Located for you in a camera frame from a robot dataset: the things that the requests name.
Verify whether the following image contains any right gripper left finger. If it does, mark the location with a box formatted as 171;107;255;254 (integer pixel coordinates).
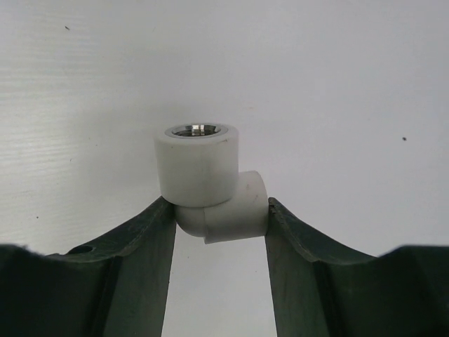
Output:
1;198;176;336

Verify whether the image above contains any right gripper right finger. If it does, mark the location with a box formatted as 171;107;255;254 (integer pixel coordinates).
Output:
265;198;448;336

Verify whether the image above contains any white elbow pipe fitting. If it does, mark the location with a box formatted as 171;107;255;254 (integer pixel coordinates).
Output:
154;122;269;244

